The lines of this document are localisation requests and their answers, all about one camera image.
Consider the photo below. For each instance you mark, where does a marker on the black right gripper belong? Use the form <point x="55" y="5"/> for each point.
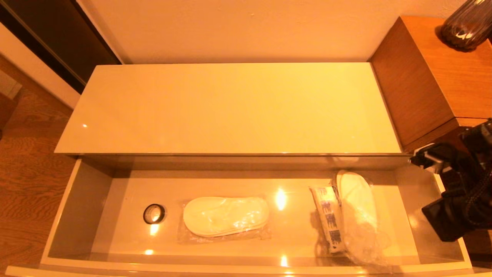
<point x="447" y="221"/>

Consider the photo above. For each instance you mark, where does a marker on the white slippers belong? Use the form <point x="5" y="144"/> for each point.
<point x="225" y="215"/>
<point x="357" y="207"/>

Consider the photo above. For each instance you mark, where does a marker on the printed white tissue packet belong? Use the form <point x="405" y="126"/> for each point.
<point x="326" y="219"/>

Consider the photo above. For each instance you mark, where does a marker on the white cabinet drawer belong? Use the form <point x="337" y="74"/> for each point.
<point x="269" y="246"/>

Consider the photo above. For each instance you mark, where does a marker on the black tape roll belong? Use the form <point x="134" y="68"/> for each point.
<point x="145" y="215"/>

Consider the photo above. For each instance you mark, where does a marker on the brown wooden side cabinet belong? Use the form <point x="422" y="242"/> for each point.
<point x="415" y="88"/>

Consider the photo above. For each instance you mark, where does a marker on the dark ribbed glass vase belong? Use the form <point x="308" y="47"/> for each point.
<point x="467" y="27"/>

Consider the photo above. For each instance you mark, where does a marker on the glossy white low cabinet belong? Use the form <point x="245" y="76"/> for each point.
<point x="230" y="100"/>

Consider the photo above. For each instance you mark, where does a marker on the dark door panel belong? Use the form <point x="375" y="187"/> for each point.
<point x="57" y="30"/>

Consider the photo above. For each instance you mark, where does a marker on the brown wooden furniture piece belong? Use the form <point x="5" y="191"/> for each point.
<point x="5" y="111"/>

